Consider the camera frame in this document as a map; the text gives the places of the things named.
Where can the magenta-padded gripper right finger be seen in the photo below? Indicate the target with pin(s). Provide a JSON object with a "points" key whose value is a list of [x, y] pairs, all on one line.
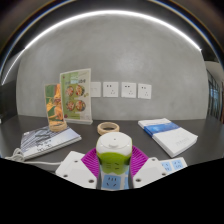
{"points": [[150, 171]]}

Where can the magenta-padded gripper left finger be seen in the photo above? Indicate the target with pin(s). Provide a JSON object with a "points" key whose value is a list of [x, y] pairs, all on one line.
{"points": [[75, 168]]}

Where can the green and white charger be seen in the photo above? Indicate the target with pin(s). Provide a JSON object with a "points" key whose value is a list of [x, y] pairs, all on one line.
{"points": [[114, 150]]}

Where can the white power strip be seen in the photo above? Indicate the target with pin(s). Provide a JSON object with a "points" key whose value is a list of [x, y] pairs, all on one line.
{"points": [[111, 182]]}

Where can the grey printed magazine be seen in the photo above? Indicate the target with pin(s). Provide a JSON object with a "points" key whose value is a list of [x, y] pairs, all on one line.
{"points": [[46, 140]]}

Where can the white and blue book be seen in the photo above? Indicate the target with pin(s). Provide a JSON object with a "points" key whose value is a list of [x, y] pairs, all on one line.
{"points": [[173, 136]]}

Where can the beige tape roll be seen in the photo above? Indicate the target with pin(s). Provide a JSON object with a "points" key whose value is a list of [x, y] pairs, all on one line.
{"points": [[100, 128]]}

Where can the orange sign with wooden base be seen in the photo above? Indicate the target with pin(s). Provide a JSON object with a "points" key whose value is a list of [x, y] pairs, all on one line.
{"points": [[54, 103]]}

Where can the green acrylic menu sign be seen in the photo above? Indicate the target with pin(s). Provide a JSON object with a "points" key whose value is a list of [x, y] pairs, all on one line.
{"points": [[76, 95]]}

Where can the black-framed glass partition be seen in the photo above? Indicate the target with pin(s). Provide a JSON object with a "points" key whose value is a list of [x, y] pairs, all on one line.
{"points": [[215, 96]]}

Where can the curved ceiling light strip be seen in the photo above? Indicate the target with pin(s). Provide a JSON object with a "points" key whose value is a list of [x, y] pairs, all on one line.
{"points": [[110, 12]]}

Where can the white blank wall plate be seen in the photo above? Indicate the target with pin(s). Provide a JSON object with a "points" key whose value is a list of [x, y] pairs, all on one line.
{"points": [[96, 89]]}

